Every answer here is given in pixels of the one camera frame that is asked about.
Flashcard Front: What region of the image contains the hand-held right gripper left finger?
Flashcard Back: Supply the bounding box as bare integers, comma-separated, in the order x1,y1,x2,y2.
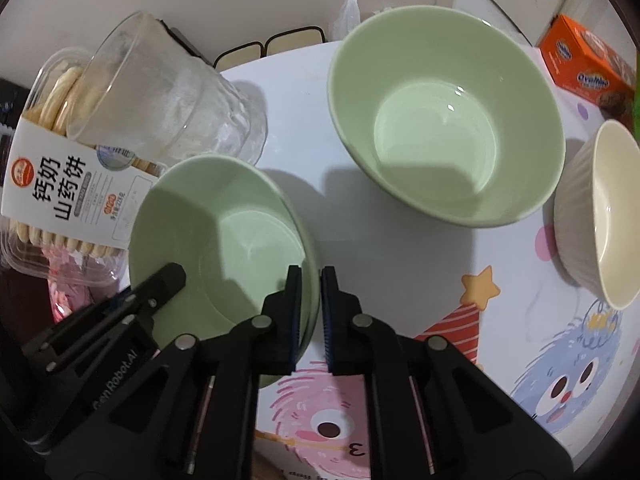
45,265,304,480

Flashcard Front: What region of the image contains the biscuit pack with white sleeve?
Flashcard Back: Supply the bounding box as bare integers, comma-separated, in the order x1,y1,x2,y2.
0,47,167,287

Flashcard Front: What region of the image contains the white plastic bag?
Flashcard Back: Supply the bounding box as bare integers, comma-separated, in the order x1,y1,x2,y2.
332,0,362,41

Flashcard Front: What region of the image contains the cream ribbed bowl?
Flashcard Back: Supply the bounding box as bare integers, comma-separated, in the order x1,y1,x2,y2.
553,120,640,310

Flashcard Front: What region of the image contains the small green bowl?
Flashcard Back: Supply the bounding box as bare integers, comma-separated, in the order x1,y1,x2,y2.
129,155,321,390

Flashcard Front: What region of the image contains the pink marshmallow bag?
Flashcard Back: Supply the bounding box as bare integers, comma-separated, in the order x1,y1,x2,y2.
47,255,103,322

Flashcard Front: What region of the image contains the orange snack box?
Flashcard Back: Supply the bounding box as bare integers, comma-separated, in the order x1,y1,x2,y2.
539,14,639,122

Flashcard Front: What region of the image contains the large green bowl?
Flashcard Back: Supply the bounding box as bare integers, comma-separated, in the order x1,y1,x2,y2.
327,6,567,231

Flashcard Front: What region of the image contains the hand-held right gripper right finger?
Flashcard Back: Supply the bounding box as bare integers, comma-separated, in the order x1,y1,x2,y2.
321,267,573,480

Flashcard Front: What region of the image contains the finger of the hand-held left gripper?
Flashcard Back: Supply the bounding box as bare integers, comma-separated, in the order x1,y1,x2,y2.
22,262,187,373

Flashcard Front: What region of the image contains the clear glass cup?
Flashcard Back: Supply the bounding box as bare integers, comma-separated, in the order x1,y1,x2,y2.
66,10,269,167

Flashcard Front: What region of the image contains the black frame chair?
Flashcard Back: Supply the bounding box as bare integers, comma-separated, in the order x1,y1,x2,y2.
212,26,327,69

